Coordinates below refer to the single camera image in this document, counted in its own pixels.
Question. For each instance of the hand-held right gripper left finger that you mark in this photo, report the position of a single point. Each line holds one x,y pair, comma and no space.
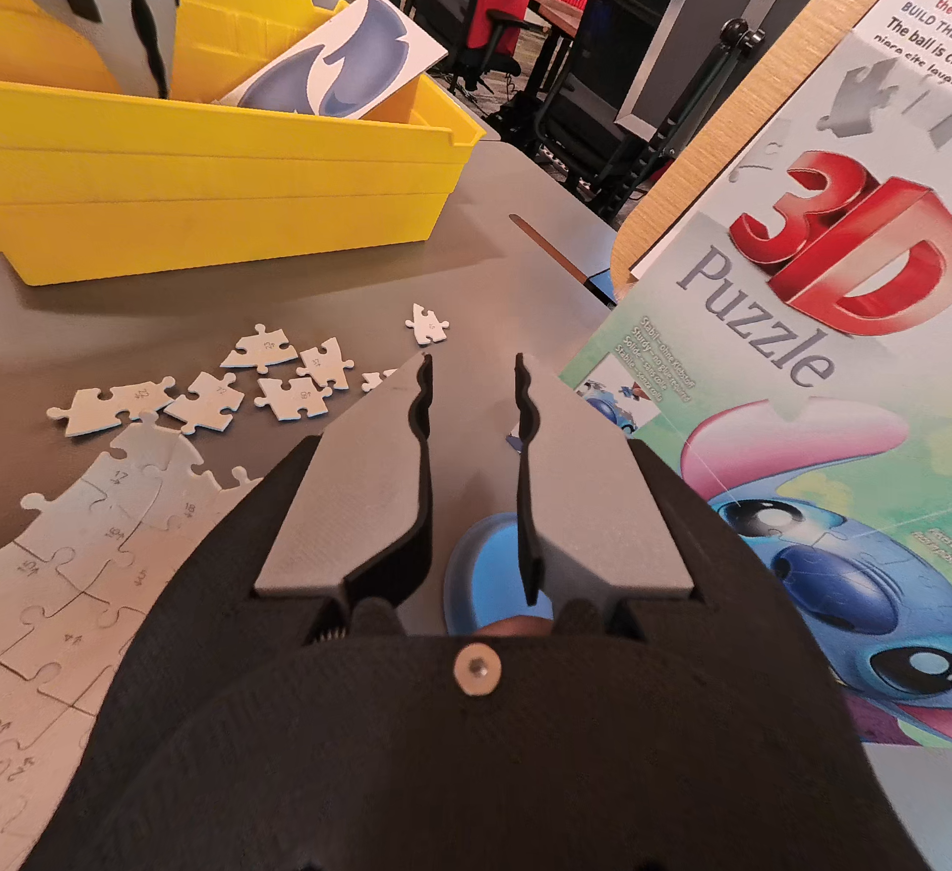
357,506

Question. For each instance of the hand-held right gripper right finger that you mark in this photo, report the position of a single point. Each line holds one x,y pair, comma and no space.
602,506

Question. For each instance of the white puzzle pieces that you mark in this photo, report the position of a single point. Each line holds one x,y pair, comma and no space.
291,399

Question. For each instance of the yellow plastic bin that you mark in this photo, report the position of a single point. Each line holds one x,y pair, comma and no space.
223,194

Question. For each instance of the blue plastic puzzle stand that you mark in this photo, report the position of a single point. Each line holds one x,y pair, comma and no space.
483,573

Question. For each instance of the printed puzzle box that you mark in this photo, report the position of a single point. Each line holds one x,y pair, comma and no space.
744,335

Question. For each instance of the assembled white puzzle section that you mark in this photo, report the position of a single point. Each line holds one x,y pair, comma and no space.
74,588

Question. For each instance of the white card with blue shapes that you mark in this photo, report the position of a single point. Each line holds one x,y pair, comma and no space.
357,53

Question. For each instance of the black office chair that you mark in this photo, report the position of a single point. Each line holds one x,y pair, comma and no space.
446,1

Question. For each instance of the black mesh chair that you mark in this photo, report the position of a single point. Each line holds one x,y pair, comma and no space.
587,112

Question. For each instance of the black computer monitor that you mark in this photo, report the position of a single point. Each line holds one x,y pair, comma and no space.
617,31

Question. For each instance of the silver framed monitor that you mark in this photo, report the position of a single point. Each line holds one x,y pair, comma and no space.
714,16

